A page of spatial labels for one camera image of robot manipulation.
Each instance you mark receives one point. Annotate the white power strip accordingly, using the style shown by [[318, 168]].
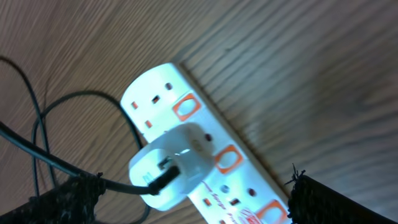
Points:
[[218, 173]]

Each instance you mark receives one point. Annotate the white charger plug adapter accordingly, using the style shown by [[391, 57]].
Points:
[[174, 168]]

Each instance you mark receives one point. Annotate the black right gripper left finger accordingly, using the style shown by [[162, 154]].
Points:
[[72, 202]]

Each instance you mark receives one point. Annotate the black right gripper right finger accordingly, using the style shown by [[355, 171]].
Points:
[[311, 202]]

